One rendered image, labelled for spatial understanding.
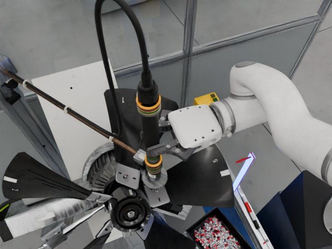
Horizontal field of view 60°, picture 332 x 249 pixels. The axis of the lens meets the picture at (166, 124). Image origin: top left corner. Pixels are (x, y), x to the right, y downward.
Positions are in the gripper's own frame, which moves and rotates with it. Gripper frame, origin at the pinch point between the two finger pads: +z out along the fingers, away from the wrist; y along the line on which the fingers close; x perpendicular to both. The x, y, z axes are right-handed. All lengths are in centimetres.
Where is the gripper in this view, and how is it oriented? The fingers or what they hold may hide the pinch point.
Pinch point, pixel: (152, 141)
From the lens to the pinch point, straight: 64.0
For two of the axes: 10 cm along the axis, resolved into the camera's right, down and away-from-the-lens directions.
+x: 0.0, -5.4, -8.4
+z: -9.3, 3.0, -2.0
